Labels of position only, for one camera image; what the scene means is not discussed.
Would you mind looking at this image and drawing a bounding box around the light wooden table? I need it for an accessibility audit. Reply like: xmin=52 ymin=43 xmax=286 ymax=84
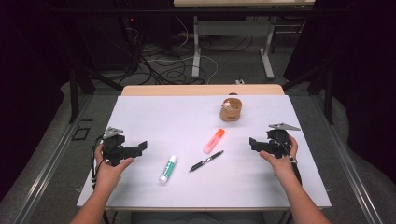
xmin=120 ymin=84 xmax=286 ymax=97

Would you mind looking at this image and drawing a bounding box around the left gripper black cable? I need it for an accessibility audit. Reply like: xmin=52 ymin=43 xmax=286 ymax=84
xmin=90 ymin=135 xmax=106 ymax=191

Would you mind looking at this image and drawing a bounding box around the white table board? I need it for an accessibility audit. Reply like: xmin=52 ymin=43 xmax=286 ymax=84
xmin=77 ymin=94 xmax=332 ymax=209

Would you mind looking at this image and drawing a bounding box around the white floor cable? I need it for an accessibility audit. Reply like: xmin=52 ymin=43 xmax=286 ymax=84
xmin=145 ymin=15 xmax=219 ymax=85

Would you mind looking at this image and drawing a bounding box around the metal floor rail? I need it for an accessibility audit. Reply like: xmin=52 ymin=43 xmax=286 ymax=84
xmin=311 ymin=92 xmax=385 ymax=224
xmin=12 ymin=92 xmax=94 ymax=224

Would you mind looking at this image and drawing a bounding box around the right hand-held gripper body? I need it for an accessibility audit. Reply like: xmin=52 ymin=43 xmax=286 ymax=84
xmin=265 ymin=122 xmax=302 ymax=159

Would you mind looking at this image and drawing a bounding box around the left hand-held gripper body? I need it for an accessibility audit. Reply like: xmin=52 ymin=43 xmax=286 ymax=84
xmin=101 ymin=126 xmax=139 ymax=167

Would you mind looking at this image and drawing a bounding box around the black floor outlet frame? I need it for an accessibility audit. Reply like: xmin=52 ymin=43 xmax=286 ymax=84
xmin=71 ymin=126 xmax=92 ymax=142

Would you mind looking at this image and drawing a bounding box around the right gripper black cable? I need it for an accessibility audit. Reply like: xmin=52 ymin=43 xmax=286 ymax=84
xmin=274 ymin=133 xmax=304 ymax=187

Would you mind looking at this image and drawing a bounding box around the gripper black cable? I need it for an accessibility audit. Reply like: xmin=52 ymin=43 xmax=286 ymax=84
xmin=90 ymin=135 xmax=106 ymax=191
xmin=274 ymin=133 xmax=304 ymax=187

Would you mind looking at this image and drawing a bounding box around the person's left hand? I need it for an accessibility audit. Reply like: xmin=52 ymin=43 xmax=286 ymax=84
xmin=93 ymin=143 xmax=135 ymax=188

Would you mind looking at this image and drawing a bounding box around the bundle of black floor cables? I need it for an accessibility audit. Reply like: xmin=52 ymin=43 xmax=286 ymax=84
xmin=122 ymin=26 xmax=253 ymax=86

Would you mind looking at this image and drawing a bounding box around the black metal stand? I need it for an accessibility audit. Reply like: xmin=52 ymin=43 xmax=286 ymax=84
xmin=281 ymin=60 xmax=336 ymax=125
xmin=68 ymin=60 xmax=124 ymax=124

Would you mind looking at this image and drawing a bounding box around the black box with red light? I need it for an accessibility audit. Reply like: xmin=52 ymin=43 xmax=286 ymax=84
xmin=73 ymin=13 xmax=139 ymax=73

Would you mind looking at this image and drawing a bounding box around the grey-legged desk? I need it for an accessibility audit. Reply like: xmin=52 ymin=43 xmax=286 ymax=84
xmin=173 ymin=0 xmax=316 ymax=79

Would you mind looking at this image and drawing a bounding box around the person's right hand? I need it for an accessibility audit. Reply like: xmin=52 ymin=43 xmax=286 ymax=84
xmin=259 ymin=133 xmax=302 ymax=185

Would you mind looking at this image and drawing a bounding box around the orange highlighter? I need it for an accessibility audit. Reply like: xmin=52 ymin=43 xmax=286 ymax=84
xmin=203 ymin=128 xmax=226 ymax=155

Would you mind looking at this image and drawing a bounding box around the black pen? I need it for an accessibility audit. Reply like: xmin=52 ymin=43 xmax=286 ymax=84
xmin=189 ymin=149 xmax=225 ymax=173

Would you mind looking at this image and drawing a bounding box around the white green glue stick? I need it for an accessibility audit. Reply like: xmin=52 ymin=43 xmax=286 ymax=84
xmin=159 ymin=154 xmax=178 ymax=184

